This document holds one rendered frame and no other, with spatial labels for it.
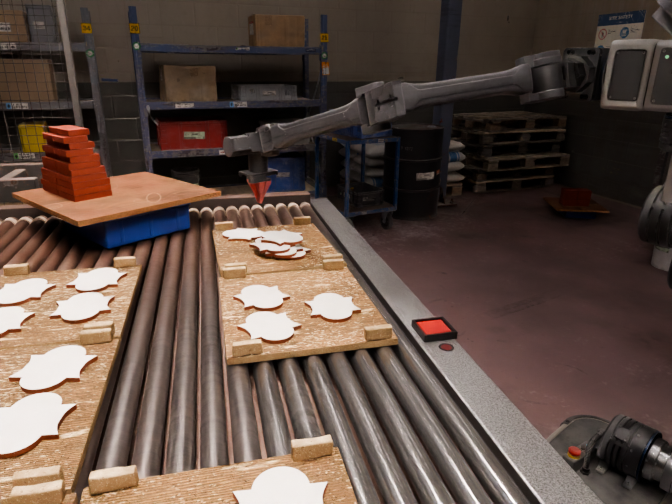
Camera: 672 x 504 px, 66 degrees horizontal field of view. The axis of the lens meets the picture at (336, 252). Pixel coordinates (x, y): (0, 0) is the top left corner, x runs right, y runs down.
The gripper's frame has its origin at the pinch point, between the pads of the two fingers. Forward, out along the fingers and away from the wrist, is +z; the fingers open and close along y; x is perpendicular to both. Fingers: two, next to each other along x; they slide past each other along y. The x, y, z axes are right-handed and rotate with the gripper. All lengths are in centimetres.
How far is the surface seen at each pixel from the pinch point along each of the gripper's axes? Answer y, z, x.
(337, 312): -17, 12, -52
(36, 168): -26, 9, 134
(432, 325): -4, 13, -69
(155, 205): -20.3, 4.0, 27.9
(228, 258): -15.1, 13.5, -4.8
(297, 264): -3.5, 13.3, -21.8
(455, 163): 423, 77, 204
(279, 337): -34, 11, -52
